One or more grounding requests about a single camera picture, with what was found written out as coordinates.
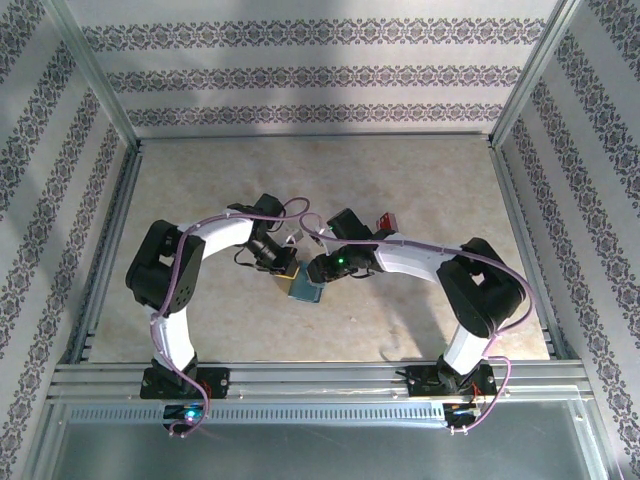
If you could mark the aluminium frame post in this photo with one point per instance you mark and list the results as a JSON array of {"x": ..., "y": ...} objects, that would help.
[
  {"x": 97, "y": 65},
  {"x": 534, "y": 65}
]

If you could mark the grey metal panel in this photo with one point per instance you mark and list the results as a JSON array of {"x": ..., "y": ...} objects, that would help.
[{"x": 320, "y": 455}]

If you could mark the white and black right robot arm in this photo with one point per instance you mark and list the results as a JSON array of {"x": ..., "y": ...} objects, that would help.
[{"x": 410, "y": 260}]

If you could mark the clear acrylic card stand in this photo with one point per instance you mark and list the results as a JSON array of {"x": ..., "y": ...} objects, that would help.
[{"x": 397, "y": 227}]

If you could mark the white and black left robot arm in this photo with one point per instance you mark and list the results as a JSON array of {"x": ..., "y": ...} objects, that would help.
[{"x": 225, "y": 237}]

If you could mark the aluminium mounting rail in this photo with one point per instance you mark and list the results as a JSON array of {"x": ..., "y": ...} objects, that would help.
[{"x": 320, "y": 380}]

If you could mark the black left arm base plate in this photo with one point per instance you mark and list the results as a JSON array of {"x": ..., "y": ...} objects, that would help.
[{"x": 220, "y": 382}]

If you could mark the aluminium cross rail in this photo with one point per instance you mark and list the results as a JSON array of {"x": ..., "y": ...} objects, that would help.
[{"x": 320, "y": 136}]

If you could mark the aluminium side rail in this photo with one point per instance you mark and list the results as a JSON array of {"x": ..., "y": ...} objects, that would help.
[
  {"x": 525, "y": 250},
  {"x": 112, "y": 250}
]

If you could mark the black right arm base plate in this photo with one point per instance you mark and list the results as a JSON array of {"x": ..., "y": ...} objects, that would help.
[{"x": 420, "y": 382}]

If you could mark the teal card holder wallet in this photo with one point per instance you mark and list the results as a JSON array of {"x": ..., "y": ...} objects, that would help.
[{"x": 306, "y": 290}]

